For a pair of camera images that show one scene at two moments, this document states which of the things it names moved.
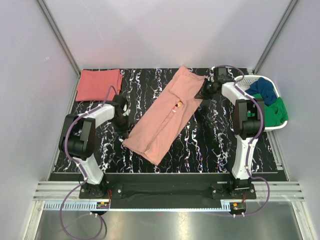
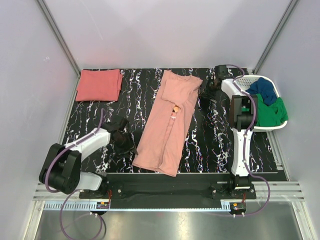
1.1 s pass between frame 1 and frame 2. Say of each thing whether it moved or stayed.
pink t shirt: moved
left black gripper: moved
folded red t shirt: stayed
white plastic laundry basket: stayed
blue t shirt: stayed
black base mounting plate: stayed
